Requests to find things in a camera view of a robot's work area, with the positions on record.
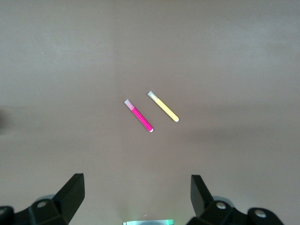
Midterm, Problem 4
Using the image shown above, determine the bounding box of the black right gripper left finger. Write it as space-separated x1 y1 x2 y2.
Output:
0 173 85 225

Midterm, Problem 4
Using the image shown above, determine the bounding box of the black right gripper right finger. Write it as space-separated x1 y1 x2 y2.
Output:
186 174 285 225

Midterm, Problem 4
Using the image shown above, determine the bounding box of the pink highlighter pen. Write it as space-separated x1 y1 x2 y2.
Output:
123 99 154 134

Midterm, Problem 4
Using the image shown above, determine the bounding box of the yellow highlighter pen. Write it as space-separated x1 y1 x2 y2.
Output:
147 90 180 123

